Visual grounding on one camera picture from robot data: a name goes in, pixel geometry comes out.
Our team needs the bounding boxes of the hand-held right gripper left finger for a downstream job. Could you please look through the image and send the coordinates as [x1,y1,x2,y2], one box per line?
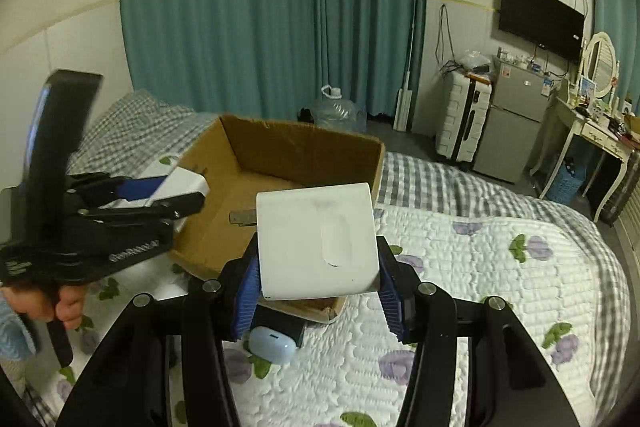
[55,251,264,427]

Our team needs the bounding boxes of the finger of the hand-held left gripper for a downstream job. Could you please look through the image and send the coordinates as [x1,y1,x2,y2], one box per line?
[69,173,173,208]
[80,192,207,226]

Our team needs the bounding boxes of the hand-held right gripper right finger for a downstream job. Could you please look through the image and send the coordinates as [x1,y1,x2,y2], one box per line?
[375,236,583,427]

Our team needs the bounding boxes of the small white box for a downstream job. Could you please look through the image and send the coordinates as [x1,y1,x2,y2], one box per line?
[144,157,211,235]

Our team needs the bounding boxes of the large white box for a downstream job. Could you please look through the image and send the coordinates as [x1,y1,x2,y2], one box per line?
[255,182,381,301]

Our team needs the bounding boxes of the cardboard box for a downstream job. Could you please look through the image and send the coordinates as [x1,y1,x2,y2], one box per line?
[167,114,386,324]

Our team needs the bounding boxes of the person's left forearm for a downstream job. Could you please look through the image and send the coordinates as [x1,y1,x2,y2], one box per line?
[0,292,39,362]

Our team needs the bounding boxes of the person's left hand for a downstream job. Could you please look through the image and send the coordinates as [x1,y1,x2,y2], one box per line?
[0,283,87,332]

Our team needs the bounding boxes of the light blue earbuds case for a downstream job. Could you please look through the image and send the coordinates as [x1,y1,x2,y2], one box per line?
[248,326,297,364]

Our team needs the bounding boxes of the grey flat item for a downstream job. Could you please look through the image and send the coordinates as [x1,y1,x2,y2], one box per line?
[228,209,259,228]

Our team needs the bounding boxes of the white floral quilt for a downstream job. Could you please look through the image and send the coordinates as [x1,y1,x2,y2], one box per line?
[0,202,632,427]

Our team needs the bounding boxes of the grey gingham blanket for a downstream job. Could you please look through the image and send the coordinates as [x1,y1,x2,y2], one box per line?
[66,89,627,288]

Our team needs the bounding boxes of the white suitcase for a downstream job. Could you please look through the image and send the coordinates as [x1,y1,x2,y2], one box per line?
[433,69,494,166]

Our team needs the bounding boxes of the clear water jug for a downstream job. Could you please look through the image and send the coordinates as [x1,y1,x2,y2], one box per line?
[312,85,369,133]

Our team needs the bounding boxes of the blue plastic basket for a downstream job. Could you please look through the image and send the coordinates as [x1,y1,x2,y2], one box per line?
[545,156,586,204]

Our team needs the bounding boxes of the grey mini fridge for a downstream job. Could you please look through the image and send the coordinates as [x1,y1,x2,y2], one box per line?
[472,57,557,186]

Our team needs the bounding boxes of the white mop pole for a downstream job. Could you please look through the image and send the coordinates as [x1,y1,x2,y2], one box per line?
[393,0,419,132]

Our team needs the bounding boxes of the clear plastic bag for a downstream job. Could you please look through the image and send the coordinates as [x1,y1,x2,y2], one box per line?
[457,50,494,76]

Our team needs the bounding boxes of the cream dressing table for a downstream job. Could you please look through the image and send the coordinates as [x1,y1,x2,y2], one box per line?
[528,94,640,224]

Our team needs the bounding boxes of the oval vanity mirror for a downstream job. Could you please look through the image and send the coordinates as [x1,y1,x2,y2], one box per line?
[579,32,621,100]

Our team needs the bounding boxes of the narrow green curtain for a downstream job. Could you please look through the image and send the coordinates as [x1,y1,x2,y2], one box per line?
[582,0,640,104]

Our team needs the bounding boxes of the hanging black cables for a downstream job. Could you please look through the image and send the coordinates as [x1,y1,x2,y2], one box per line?
[435,4,459,73]

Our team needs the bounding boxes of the black wall television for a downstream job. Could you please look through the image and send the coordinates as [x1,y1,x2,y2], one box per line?
[498,0,586,62]

